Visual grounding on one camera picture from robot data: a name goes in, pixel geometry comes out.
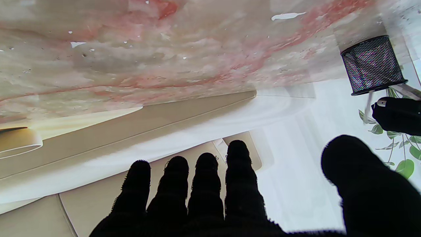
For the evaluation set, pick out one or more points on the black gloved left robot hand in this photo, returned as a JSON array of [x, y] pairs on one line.
[[399, 115]]

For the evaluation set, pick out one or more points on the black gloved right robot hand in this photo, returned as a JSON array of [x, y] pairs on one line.
[[371, 191]]

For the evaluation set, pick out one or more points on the white straw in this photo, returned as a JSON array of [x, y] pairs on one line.
[[369, 107]]

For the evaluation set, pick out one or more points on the black mesh holder cup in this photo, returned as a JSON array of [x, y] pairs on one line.
[[371, 65]]

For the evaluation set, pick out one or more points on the large-leaf green plant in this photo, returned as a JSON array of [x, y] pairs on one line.
[[406, 168]]

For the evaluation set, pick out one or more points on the sheer white curtain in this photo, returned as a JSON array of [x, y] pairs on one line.
[[312, 158]]

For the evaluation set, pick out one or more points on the small white scrap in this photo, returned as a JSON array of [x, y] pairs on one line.
[[286, 15]]

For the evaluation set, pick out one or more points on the beige sofa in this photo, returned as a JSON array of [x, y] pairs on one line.
[[98, 158]]

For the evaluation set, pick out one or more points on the light wooden coffee table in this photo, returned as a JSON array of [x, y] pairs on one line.
[[82, 118]]

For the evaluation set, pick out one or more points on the wooden bowl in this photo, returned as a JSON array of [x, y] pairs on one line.
[[18, 141]]

